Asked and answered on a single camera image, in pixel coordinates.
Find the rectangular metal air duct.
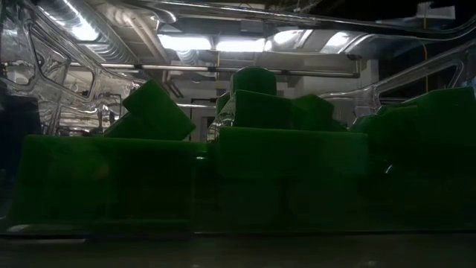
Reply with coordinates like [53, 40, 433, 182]
[266, 1, 457, 57]

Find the ceiling light fixture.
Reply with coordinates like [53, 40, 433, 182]
[158, 33, 212, 51]
[214, 36, 267, 53]

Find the clear plastic bin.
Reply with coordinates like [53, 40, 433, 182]
[0, 0, 476, 268]

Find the grey ceiling pipe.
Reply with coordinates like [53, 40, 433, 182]
[68, 62, 361, 79]

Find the round metal air duct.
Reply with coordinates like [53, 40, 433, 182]
[148, 0, 179, 24]

